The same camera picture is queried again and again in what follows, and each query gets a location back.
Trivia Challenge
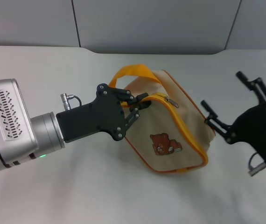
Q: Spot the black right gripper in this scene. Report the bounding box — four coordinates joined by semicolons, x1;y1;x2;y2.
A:
200;70;266;175

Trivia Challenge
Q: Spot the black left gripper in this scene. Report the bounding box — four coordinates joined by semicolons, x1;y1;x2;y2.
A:
56;83;152;144

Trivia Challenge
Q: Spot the beige food bag orange trim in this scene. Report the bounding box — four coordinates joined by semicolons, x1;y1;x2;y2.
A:
109;64;216;175

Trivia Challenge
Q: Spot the metal zipper pull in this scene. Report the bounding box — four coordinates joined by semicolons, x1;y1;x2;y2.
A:
164;97;180;109

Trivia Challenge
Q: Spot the left gripper connector cable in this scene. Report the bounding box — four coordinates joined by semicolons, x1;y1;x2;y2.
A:
60;92;84;107

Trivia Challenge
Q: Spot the gripper connector cable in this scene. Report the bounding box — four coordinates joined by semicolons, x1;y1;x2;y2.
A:
60;92;84;107
247;151;266;177

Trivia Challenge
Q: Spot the right gripper connector cable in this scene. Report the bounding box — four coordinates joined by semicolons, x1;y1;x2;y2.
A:
247;151;266;177

